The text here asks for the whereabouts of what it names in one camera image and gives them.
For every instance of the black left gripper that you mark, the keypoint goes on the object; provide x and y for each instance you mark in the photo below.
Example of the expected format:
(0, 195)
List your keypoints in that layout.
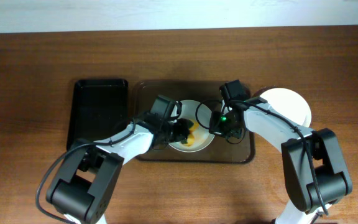
(180, 130)

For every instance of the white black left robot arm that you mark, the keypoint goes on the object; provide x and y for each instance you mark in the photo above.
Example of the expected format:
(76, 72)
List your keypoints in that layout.
(88, 172)

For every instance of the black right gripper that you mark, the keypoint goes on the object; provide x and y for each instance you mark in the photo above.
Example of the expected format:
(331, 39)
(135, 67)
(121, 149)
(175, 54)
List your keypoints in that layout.
(215, 125)

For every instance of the pink plate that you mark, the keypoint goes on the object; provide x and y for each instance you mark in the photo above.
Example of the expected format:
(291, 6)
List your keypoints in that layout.
(288, 103)

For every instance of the cream plate with ketchup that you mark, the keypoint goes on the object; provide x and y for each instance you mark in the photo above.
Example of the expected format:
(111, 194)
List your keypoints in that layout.
(191, 109)

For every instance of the black plastic sponge tray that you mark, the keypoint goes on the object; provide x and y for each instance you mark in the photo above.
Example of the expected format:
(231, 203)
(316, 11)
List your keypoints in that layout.
(99, 109)

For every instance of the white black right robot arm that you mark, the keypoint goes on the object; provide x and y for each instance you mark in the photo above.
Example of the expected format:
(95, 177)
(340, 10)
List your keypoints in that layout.
(315, 171)

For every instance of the yellow green scrub sponge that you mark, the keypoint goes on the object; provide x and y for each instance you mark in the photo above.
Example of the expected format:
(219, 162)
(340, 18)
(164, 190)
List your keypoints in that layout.
(192, 127)

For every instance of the brown serving tray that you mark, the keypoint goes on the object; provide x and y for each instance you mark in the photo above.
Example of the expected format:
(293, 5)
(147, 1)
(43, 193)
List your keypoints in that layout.
(234, 151)

